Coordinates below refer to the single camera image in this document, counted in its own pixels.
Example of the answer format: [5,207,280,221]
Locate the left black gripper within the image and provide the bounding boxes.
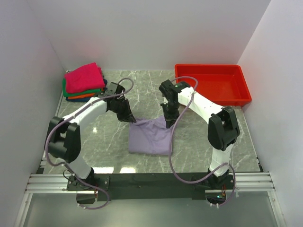
[110,98,136,123]

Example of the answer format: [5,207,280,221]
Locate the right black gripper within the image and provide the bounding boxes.
[161,101,181,128]

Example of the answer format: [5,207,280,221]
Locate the lavender t shirt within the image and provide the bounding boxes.
[128,115,172,156]

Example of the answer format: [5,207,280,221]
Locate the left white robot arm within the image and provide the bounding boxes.
[45,82,136,190]

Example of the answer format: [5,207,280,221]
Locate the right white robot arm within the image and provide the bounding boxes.
[159,80,240,189]

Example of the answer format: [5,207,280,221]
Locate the folded orange t shirt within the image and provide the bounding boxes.
[63,90,100,99]

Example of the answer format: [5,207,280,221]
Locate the folded navy blue t shirt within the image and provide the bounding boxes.
[65,79,108,103]

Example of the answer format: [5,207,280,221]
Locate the folded pink t shirt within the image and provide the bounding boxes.
[64,62,106,93]

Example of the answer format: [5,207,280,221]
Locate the folded green t shirt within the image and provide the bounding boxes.
[62,79,103,97]

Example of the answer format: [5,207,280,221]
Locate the red plastic tray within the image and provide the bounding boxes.
[175,64,252,107]

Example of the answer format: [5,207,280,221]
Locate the black base beam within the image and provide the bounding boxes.
[66,172,237,202]

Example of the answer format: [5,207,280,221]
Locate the aluminium rail frame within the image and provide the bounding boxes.
[13,94,276,227]

